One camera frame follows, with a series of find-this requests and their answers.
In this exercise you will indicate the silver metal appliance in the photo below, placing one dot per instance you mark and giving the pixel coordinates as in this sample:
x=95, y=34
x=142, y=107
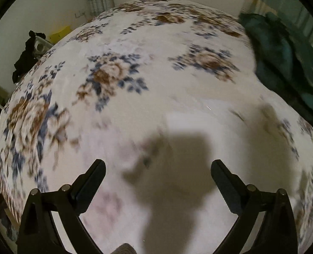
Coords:
x=41, y=48

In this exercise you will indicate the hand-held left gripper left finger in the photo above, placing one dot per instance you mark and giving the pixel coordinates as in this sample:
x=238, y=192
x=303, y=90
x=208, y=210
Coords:
x=93, y=180

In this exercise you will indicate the black cloth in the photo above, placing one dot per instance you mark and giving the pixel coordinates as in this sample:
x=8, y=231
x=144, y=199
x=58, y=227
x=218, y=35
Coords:
x=27, y=55

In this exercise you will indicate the dark green cloth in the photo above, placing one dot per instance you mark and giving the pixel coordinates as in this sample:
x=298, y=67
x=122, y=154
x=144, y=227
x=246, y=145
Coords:
x=278, y=53

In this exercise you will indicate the white floral blanket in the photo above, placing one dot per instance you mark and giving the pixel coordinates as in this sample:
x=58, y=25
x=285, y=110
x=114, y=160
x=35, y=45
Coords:
x=156, y=66

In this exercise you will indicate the striped green curtain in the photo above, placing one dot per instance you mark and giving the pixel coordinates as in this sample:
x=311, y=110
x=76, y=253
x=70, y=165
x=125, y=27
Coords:
x=291, y=8

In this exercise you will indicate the yellow box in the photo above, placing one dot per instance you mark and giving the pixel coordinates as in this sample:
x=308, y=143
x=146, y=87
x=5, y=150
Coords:
x=59, y=34

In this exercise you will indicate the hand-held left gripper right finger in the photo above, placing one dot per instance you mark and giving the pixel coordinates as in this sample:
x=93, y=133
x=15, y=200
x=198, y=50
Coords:
x=223, y=182

